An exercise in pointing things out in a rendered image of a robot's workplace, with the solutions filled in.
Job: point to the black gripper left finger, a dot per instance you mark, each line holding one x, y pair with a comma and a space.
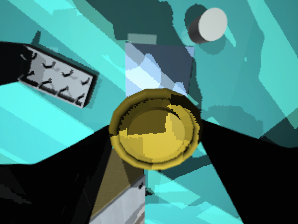
62, 188

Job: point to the grey cylinder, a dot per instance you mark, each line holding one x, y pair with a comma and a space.
209, 26

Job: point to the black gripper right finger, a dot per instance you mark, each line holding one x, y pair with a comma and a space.
260, 178

